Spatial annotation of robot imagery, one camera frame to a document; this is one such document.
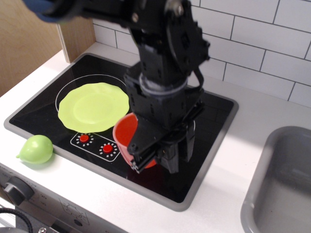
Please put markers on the green toy pear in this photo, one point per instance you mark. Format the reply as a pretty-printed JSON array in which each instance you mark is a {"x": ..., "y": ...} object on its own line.
[{"x": 38, "y": 149}]

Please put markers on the wooden side panel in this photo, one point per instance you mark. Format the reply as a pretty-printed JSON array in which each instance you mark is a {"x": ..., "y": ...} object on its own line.
[{"x": 27, "y": 42}]

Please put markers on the grey toy sink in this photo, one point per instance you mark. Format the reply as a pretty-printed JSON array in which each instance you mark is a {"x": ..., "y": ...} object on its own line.
[{"x": 278, "y": 199}]

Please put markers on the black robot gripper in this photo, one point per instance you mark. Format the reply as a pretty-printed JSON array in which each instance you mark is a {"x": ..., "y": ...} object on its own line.
[{"x": 166, "y": 126}]

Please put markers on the grey oven front panel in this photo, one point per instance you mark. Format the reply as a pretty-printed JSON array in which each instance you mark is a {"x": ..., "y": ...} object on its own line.
[{"x": 55, "y": 211}]

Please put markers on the black toy stovetop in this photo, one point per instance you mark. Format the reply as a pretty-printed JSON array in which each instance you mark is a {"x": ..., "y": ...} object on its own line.
[{"x": 97, "y": 151}]

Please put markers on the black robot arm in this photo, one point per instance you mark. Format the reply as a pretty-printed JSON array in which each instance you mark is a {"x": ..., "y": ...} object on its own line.
[{"x": 165, "y": 87}]

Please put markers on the grey oven knob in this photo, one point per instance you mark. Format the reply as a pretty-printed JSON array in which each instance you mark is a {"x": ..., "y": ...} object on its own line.
[{"x": 18, "y": 191}]

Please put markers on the orange plastic cup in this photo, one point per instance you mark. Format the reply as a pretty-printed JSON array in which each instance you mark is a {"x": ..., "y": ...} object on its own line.
[{"x": 123, "y": 132}]

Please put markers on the lime green plastic plate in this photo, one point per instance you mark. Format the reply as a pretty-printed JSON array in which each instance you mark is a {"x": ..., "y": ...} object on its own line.
[{"x": 93, "y": 107}]

